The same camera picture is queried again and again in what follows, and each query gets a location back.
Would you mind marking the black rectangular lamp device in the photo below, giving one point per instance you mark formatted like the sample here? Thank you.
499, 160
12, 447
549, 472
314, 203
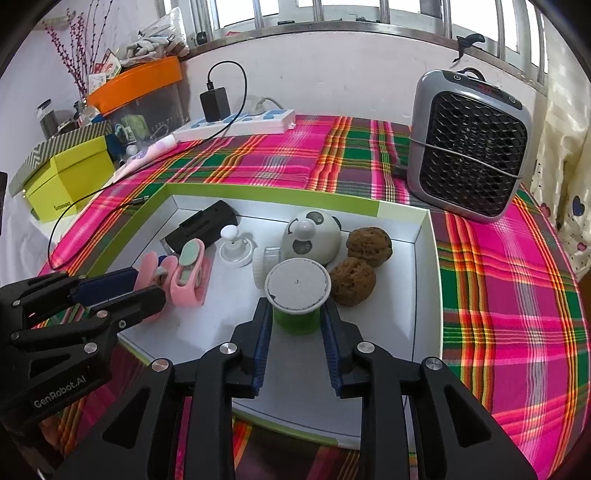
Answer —
203, 226

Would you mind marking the pink green plaid tablecloth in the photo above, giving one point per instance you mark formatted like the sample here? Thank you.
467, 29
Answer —
508, 300

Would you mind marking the dried purple flower branches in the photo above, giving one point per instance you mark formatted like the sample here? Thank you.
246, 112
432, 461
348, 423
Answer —
82, 87

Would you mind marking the colourful paper packets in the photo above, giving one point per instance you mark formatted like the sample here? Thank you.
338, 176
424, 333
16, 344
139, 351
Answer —
106, 69

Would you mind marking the grey portable heater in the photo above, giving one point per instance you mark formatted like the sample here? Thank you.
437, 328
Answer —
461, 138

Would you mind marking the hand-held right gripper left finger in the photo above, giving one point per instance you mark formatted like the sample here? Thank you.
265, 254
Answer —
263, 350

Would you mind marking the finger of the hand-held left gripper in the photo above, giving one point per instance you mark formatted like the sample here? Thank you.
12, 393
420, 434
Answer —
138, 302
106, 284

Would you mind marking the black charger adapter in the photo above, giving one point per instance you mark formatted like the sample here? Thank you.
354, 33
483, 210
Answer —
214, 105

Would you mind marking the green-rimmed white box tray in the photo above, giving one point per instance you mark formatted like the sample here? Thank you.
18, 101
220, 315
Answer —
217, 323

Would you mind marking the pink mint silicone clip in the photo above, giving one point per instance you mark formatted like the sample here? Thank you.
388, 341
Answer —
184, 290
150, 265

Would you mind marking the white round knob base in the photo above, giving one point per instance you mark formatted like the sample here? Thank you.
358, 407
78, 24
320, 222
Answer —
235, 254

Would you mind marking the white blue power strip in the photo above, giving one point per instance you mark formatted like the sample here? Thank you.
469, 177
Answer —
272, 117

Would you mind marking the white tube purple print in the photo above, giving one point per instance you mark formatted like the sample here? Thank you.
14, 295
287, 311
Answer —
157, 148

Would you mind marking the brown walnut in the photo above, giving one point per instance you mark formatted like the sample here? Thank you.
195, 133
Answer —
369, 244
353, 281

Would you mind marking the orange-lid clear storage box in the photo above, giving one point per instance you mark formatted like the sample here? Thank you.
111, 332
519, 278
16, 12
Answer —
138, 76

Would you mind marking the yellow-green cardboard box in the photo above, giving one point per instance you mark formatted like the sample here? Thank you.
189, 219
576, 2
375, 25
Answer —
69, 184

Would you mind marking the small white plastic jar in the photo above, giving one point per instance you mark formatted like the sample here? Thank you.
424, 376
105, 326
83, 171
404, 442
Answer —
268, 258

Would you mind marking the glass jar black lid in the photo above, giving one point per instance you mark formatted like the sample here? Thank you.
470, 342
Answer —
47, 122

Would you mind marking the green cup with grey lid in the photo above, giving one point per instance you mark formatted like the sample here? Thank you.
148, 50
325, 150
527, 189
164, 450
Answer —
298, 286

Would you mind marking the clear plastic bag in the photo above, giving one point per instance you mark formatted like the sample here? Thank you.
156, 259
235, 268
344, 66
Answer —
157, 41

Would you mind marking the cream heart-print curtain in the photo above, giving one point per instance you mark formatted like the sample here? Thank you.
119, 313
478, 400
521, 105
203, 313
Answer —
558, 184

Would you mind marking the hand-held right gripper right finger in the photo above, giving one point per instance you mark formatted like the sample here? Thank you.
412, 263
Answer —
330, 350

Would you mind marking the metal window grille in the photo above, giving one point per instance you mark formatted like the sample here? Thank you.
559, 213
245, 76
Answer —
295, 26

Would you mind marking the grey striped box lid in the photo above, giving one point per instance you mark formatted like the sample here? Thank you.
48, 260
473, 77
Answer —
51, 147

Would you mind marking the white oval knob piece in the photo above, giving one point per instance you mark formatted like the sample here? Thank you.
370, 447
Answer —
318, 230

